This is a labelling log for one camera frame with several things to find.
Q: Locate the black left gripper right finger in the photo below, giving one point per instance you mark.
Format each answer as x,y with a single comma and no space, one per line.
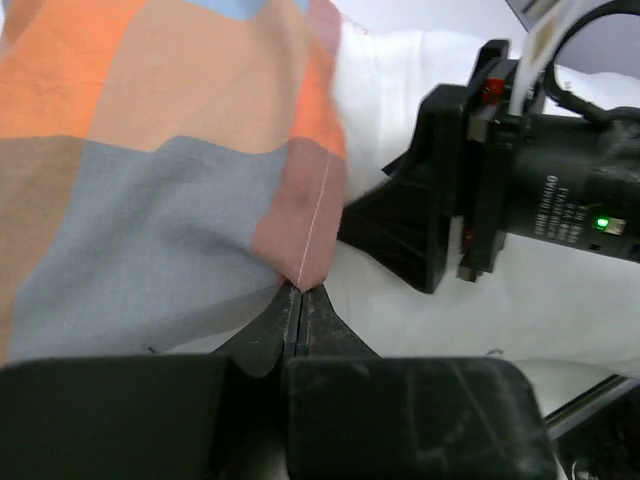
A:
354,415

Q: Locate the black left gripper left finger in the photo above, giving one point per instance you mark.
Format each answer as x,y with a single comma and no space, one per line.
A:
170,416

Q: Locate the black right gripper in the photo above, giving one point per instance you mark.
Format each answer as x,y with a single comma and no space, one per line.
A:
568,181

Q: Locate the multicolour checked pillowcase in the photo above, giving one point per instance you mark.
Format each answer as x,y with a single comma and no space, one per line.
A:
165,167

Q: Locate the aluminium table frame rail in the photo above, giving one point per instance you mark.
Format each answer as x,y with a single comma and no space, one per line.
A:
588,404

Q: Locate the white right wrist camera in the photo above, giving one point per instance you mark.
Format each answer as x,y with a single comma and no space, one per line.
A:
553,24

